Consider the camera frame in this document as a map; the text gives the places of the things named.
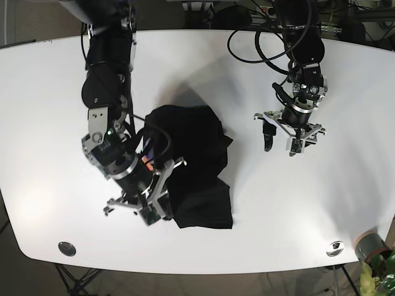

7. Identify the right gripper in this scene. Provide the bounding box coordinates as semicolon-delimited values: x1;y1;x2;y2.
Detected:
81;130;187;226

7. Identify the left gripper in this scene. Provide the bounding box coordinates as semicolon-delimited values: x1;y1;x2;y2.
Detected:
254;71;328;157

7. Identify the black printed T-shirt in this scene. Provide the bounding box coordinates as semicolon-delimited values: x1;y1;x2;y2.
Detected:
144;105;233;229

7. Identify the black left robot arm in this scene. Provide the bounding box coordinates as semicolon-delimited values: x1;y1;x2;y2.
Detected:
251;1;328;157

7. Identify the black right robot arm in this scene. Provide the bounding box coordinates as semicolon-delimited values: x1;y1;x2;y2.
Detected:
62;1;185;225

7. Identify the left metal table grommet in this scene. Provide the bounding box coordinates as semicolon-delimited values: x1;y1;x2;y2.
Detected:
58;242;77;257

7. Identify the metal table grommet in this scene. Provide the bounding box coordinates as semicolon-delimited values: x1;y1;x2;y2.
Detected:
58;242;77;257
326;241;344;257

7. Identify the right metal table grommet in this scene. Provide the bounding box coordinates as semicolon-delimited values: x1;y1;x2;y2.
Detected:
326;241;344;257

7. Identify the grey plant pot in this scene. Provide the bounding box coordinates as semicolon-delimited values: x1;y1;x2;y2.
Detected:
354;231;392;264

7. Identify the green potted plant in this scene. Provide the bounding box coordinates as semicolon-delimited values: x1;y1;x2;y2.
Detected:
360;251;394;296

